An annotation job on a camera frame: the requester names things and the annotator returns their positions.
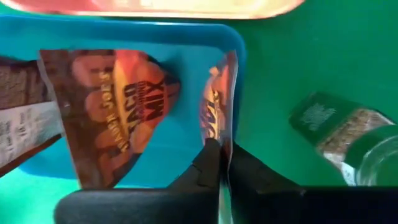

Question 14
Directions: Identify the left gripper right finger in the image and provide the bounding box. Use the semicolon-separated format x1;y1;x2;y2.
228;142;398;224

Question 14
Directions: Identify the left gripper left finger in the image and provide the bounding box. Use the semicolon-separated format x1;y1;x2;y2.
53;138;223;224

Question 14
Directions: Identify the green-lid glass spice jar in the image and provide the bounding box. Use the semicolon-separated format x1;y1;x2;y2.
288;91;398;187

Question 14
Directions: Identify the blue plastic bin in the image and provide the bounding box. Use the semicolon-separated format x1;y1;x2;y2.
0;14;248;190

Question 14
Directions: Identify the orange plastic bin with handles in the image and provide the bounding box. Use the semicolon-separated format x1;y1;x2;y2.
0;0;307;20

